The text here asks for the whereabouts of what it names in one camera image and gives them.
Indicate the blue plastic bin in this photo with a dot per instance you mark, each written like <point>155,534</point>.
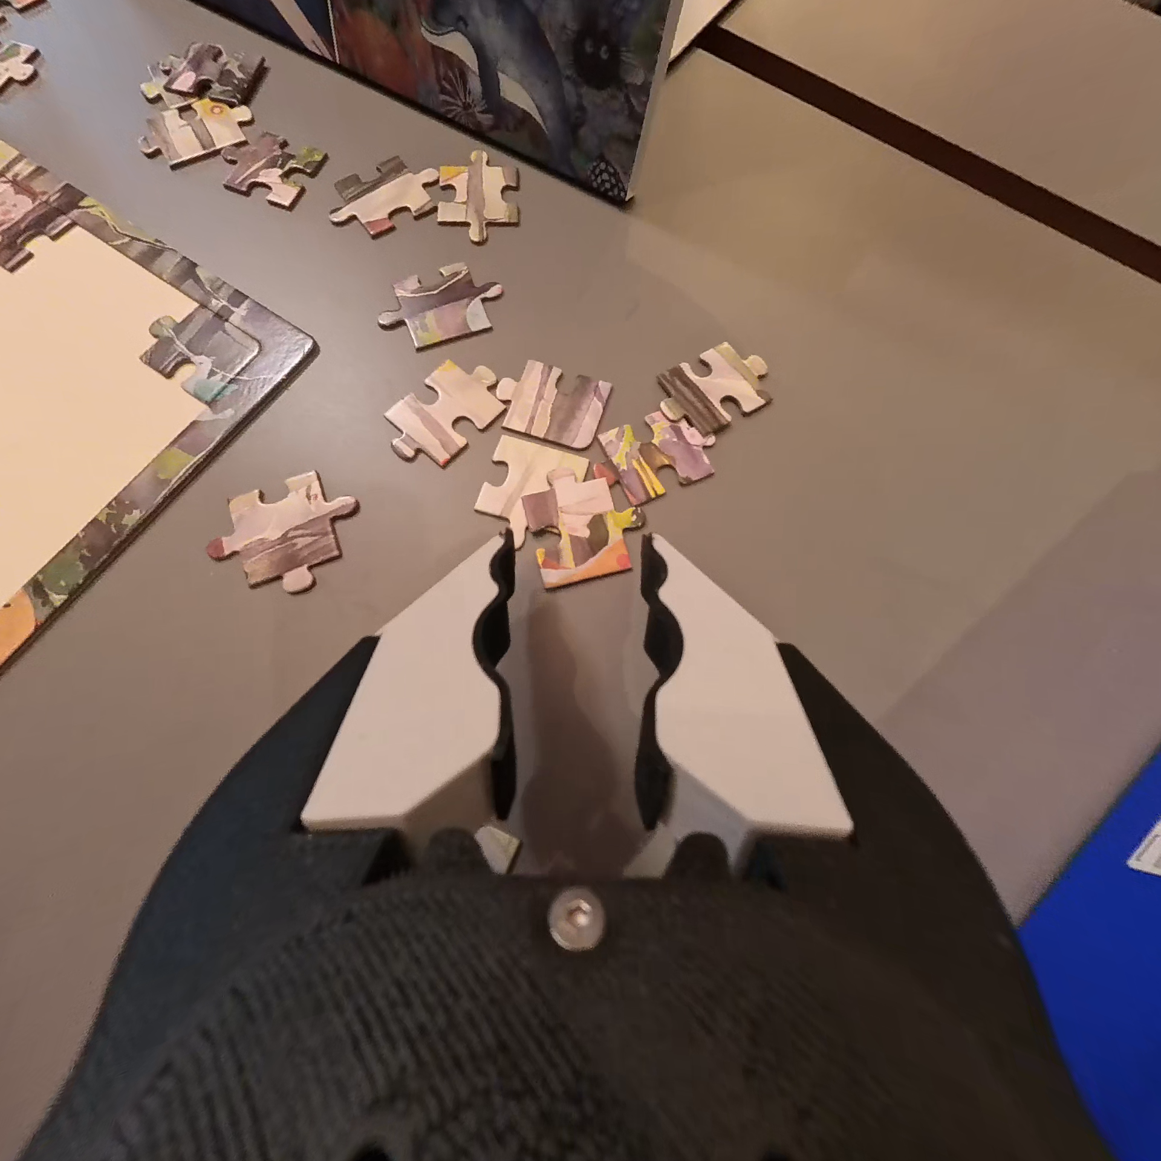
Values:
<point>1106,998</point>

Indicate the orange edged jigsaw piece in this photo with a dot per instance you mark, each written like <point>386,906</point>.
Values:
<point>581,545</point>

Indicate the puzzle pieces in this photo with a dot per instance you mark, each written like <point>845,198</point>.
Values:
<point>553,408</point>

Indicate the white display board stand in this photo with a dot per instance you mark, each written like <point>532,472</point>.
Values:
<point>698,22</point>

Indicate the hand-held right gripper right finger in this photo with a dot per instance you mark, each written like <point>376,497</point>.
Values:
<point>752,734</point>

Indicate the animal jigsaw puzzle board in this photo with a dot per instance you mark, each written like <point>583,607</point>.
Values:
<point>90,362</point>

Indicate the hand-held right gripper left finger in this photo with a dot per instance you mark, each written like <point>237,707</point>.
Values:
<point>408,726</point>

